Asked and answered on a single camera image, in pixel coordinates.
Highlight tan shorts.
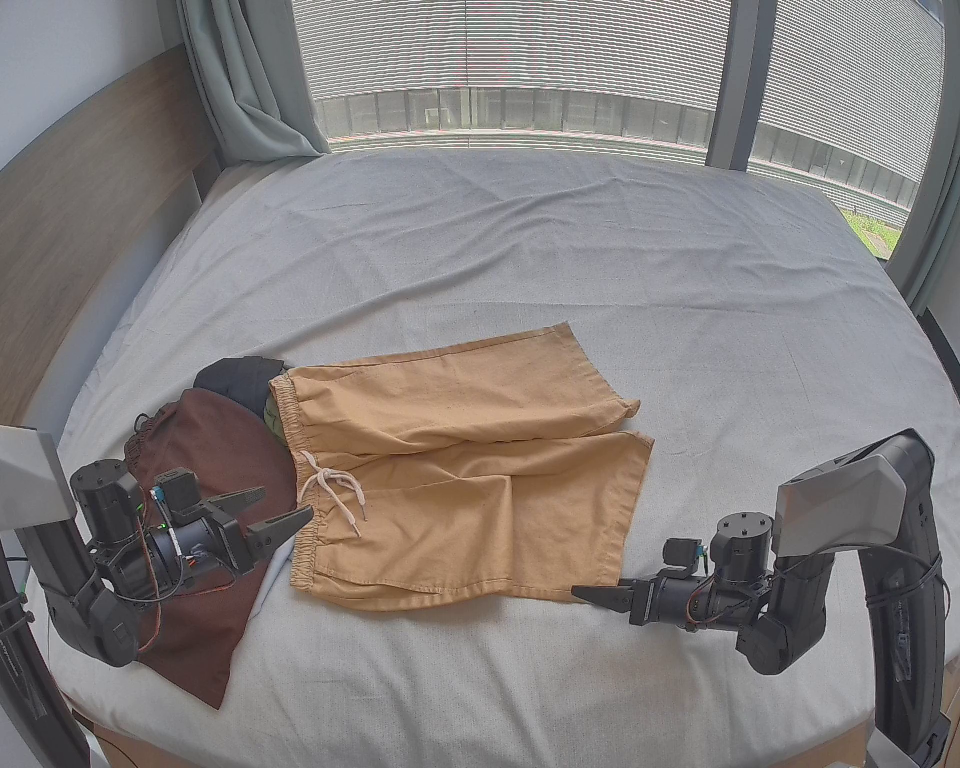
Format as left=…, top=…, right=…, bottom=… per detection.
left=268, top=321, right=657, bottom=613

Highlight brown shorts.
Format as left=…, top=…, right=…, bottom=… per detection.
left=123, top=388, right=303, bottom=711

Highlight blue-green curtain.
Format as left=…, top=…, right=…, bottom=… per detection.
left=178, top=0, right=331, bottom=168
left=887, top=0, right=960, bottom=316

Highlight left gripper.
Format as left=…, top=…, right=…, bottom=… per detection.
left=169, top=485, right=317, bottom=583

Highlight white garment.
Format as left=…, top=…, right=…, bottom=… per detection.
left=251, top=543, right=295, bottom=618

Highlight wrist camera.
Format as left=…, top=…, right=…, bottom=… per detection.
left=663, top=537, right=703, bottom=579
left=153, top=468, right=201, bottom=523

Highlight window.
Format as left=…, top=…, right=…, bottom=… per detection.
left=288, top=0, right=946, bottom=249

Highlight bed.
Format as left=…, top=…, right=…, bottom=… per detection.
left=0, top=45, right=960, bottom=768

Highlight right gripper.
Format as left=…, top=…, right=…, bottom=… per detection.
left=627, top=573, right=703, bottom=627

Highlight black garment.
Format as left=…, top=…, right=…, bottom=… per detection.
left=195, top=357, right=291, bottom=418

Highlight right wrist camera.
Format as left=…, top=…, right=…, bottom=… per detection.
left=663, top=537, right=703, bottom=579

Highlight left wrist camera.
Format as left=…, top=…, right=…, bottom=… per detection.
left=153, top=468, right=201, bottom=523

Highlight green garment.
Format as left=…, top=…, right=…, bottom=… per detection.
left=261, top=375, right=292, bottom=448

